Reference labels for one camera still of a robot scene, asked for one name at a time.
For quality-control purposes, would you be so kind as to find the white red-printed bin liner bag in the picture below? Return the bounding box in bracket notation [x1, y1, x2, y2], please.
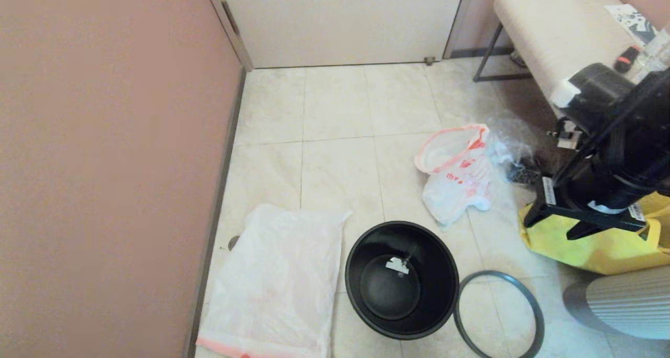
[196, 204, 352, 358]

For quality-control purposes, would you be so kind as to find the black round trash bin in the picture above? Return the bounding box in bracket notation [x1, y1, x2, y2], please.
[344, 221, 460, 340]

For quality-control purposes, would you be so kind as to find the black and white printed paper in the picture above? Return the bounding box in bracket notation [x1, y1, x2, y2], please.
[603, 3, 657, 46]

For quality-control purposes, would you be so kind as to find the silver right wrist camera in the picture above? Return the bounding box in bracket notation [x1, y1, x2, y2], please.
[549, 118, 585, 150]

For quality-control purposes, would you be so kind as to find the white door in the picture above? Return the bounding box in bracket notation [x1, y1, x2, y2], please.
[217, 0, 466, 69]

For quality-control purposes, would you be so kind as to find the white red plastic bag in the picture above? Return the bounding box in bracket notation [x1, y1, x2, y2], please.
[415, 124, 495, 230]

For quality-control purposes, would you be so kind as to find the black and orange marker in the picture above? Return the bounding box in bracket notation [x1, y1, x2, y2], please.
[613, 45, 640, 74]

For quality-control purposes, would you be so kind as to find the clear plastic water bottle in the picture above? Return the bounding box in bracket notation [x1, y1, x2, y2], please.
[631, 26, 670, 84]

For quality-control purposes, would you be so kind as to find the beige bench with metal legs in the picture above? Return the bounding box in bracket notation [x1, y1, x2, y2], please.
[473, 0, 670, 120]

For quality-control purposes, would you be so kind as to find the grey bin rim ring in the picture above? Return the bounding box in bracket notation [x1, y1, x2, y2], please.
[453, 271, 545, 358]

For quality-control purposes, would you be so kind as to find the clear plastic bag with items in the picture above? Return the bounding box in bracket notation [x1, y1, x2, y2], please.
[487, 112, 563, 186]

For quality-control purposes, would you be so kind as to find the grey ribbed robot base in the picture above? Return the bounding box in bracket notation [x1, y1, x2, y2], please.
[563, 268, 670, 340]

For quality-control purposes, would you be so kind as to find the yellow fabric tote bag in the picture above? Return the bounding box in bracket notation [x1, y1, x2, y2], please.
[518, 193, 670, 275]

